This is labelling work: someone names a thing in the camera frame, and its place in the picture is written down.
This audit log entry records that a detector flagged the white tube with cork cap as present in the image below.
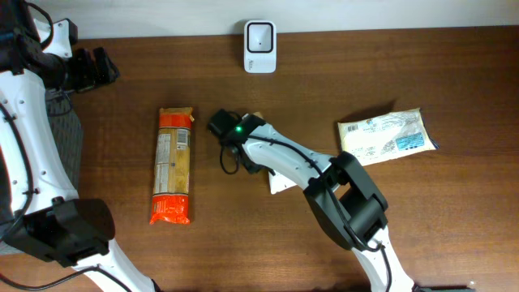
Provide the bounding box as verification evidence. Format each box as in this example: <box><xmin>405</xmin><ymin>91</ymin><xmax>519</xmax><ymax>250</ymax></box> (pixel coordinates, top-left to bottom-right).
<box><xmin>246</xmin><ymin>112</ymin><xmax>300</xmax><ymax>195</ymax></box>

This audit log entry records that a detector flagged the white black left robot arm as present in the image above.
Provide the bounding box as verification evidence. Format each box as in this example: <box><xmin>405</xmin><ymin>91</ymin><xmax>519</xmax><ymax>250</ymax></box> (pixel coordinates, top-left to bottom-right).
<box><xmin>1</xmin><ymin>1</ymin><xmax>157</xmax><ymax>291</ymax></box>

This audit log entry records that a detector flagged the cream yellow snack bag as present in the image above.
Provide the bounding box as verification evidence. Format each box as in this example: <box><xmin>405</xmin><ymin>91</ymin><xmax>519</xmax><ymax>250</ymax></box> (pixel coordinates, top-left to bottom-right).
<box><xmin>337</xmin><ymin>108</ymin><xmax>438</xmax><ymax>166</ymax></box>

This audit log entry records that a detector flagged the orange pasta package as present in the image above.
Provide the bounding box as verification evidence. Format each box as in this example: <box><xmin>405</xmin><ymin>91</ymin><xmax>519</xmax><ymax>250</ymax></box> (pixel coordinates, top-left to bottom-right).
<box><xmin>149</xmin><ymin>107</ymin><xmax>194</xmax><ymax>225</ymax></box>

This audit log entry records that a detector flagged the white black barcode scanner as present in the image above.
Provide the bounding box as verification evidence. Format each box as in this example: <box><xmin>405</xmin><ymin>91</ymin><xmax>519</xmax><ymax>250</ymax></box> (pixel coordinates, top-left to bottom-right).
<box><xmin>243</xmin><ymin>19</ymin><xmax>277</xmax><ymax>74</ymax></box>

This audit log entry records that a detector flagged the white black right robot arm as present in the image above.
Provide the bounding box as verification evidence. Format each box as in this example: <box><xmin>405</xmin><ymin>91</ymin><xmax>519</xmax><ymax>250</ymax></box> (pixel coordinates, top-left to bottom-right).
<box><xmin>208</xmin><ymin>109</ymin><xmax>418</xmax><ymax>291</ymax></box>

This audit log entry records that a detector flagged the dark grey plastic basket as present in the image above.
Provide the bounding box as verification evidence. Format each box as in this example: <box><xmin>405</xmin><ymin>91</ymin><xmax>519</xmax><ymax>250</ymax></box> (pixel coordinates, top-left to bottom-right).
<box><xmin>45</xmin><ymin>90</ymin><xmax>84</xmax><ymax>188</ymax></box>

